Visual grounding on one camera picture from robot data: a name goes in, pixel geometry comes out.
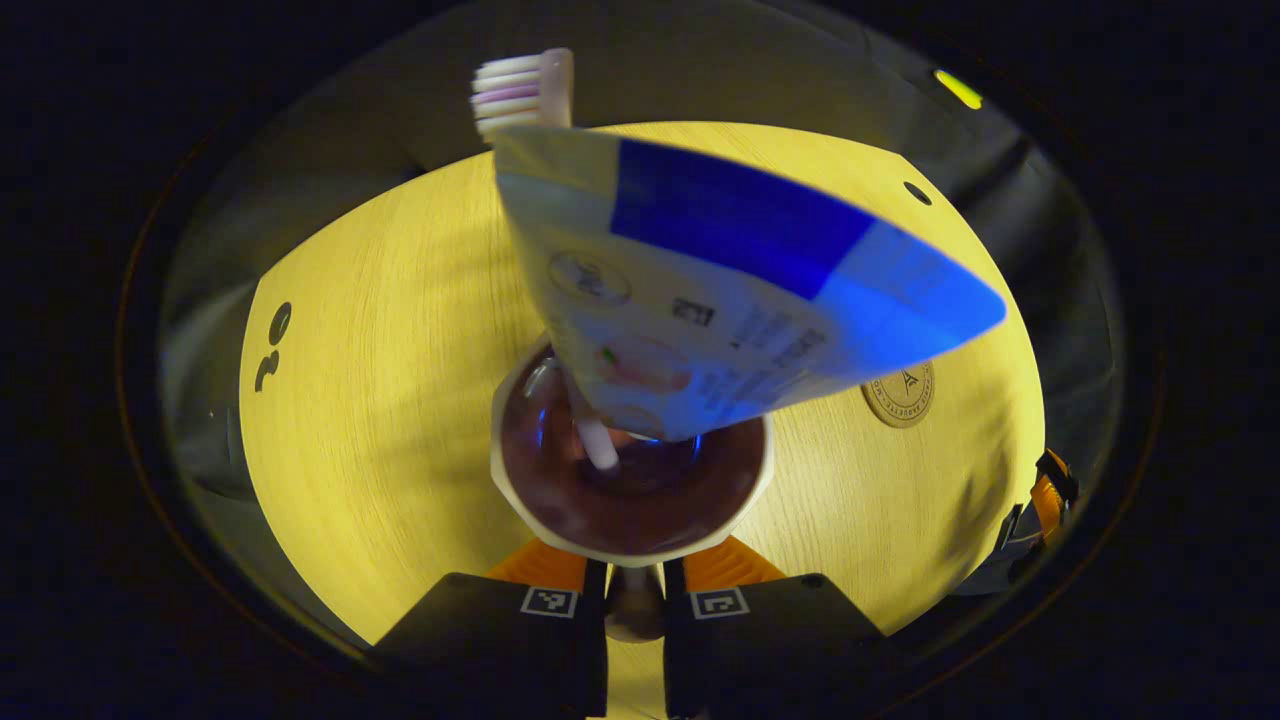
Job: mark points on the white toothpaste tube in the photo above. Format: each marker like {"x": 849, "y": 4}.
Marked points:
{"x": 720, "y": 280}

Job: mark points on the wooden desktop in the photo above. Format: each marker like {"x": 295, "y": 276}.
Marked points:
{"x": 380, "y": 400}

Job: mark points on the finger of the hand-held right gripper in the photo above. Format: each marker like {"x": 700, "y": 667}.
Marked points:
{"x": 1052, "y": 500}

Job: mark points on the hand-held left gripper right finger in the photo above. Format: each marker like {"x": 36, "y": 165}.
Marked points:
{"x": 675, "y": 650}

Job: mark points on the round brown coaster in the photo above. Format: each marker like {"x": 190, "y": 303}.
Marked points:
{"x": 905, "y": 400}

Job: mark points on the white toothbrush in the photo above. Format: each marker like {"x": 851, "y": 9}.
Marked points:
{"x": 525, "y": 95}

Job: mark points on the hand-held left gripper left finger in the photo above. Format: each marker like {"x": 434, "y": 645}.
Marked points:
{"x": 596, "y": 650}

